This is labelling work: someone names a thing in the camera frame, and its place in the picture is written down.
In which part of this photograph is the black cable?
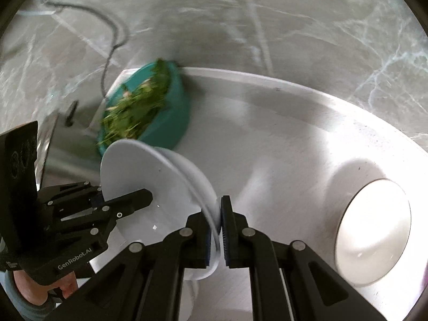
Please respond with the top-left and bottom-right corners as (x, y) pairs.
(33, 0), (131, 99)

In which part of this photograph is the plain white bowl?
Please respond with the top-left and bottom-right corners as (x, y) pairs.
(100, 139), (220, 280)

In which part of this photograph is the teal bowl with greens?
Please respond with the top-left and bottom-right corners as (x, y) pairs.
(97, 59), (191, 154)

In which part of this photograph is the stainless steel pot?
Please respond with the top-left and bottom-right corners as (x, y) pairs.
(35, 111), (101, 189)

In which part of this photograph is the white plate gold rim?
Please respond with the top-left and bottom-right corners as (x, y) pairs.
(334, 179), (411, 287)

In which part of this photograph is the person's left hand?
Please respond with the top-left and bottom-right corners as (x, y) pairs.
(13, 270), (78, 306)

